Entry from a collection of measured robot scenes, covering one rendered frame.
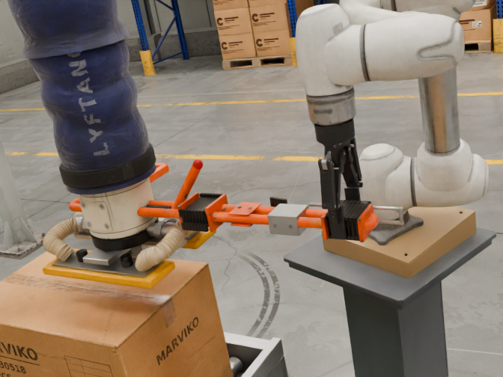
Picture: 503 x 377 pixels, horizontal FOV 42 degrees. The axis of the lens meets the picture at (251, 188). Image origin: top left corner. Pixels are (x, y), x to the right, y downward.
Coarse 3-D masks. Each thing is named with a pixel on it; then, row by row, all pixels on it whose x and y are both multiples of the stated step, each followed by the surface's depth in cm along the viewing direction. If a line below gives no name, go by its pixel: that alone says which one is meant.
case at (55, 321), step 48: (0, 288) 188; (48, 288) 183; (96, 288) 178; (144, 288) 173; (192, 288) 174; (0, 336) 171; (48, 336) 160; (96, 336) 155; (144, 336) 157; (192, 336) 175
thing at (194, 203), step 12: (180, 204) 146; (192, 204) 149; (204, 204) 147; (216, 204) 145; (180, 216) 145; (192, 216) 144; (204, 216) 142; (192, 228) 145; (204, 228) 143; (216, 228) 145
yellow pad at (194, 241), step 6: (174, 222) 166; (192, 234) 163; (198, 234) 164; (204, 234) 163; (210, 234) 165; (186, 240) 162; (192, 240) 161; (198, 240) 161; (204, 240) 163; (186, 246) 161; (192, 246) 160; (198, 246) 161
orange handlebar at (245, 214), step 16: (160, 176) 179; (80, 208) 163; (144, 208) 153; (160, 208) 152; (224, 208) 146; (240, 208) 142; (256, 208) 141; (272, 208) 141; (240, 224) 141; (304, 224) 133; (320, 224) 131; (368, 224) 126
